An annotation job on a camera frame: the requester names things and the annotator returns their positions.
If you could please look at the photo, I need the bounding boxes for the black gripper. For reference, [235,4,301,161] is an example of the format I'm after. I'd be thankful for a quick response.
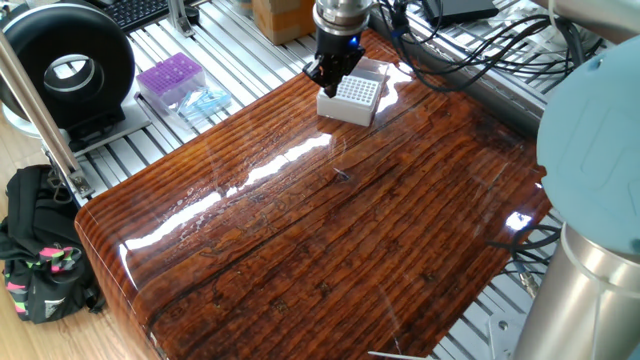
[302,27,365,99]

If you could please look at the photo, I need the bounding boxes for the white pipette tip rack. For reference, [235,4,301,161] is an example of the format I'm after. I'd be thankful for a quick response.
[315,73,384,128]

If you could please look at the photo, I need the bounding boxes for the clear bag of blue tips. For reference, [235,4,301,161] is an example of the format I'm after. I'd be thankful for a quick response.
[167,85,234,130]

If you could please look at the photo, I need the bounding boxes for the purple pipette tip box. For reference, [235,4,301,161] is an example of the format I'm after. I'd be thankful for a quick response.
[135,52,207,115]

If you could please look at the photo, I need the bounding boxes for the clear plastic rack lid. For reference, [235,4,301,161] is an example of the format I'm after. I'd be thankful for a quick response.
[349,55,392,111]

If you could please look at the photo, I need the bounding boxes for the brown cardboard box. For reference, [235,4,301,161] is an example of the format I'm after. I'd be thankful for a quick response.
[251,0,317,46]

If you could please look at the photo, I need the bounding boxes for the black flat device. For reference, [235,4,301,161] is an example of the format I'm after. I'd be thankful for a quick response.
[422,0,501,27]

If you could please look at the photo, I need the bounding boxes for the glossy wood grain board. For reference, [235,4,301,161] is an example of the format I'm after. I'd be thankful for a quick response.
[74,29,554,360]

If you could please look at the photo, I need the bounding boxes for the pale perforated metal plate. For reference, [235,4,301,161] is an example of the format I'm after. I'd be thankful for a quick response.
[492,0,596,56]

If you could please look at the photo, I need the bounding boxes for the black keyboard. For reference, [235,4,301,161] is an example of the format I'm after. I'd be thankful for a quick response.
[94,0,174,34]

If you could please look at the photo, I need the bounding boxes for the grey robot mounting plate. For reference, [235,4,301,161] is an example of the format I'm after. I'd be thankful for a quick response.
[487,312,529,360]

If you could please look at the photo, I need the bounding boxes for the short aluminium bracket post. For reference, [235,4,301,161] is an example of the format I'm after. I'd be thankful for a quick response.
[166,0,201,39]

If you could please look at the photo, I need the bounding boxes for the grey flat base plate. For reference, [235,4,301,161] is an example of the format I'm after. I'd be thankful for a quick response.
[69,92,153,159]

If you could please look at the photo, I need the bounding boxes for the black looped cable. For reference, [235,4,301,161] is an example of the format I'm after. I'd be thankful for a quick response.
[487,223,564,279]

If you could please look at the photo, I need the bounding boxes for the silver plug with blue cable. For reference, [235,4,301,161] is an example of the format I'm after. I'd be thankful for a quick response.
[514,262,541,300]

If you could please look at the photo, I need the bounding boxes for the aluminium frame post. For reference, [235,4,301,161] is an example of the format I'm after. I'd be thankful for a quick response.
[0,29,96,207]

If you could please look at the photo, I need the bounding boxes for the black ring light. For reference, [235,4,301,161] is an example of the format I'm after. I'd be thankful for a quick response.
[0,1,137,151]

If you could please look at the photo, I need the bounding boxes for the black backpack pink green straps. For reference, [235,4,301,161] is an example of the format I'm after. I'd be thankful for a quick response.
[0,164,107,325]

